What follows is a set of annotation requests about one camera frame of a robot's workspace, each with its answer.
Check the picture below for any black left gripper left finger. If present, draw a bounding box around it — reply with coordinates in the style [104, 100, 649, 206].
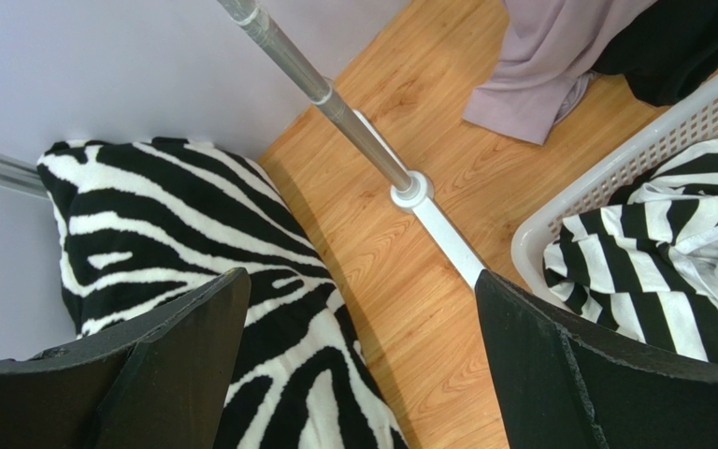
[0, 268, 251, 448]

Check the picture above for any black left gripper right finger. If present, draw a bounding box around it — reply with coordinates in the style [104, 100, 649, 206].
[475, 270, 718, 448]

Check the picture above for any black white striped tank top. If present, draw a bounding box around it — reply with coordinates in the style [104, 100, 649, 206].
[542, 139, 718, 364]

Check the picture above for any pink lilac tank top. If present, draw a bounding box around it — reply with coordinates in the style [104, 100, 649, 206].
[463, 0, 651, 145]

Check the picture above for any zebra striped pillow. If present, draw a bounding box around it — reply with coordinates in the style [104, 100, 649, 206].
[36, 138, 407, 448]

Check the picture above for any white metal clothes rack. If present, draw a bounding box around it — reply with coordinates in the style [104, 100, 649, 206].
[220, 0, 485, 289]

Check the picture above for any white plastic laundry basket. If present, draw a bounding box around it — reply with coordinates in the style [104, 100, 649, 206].
[510, 74, 718, 309]

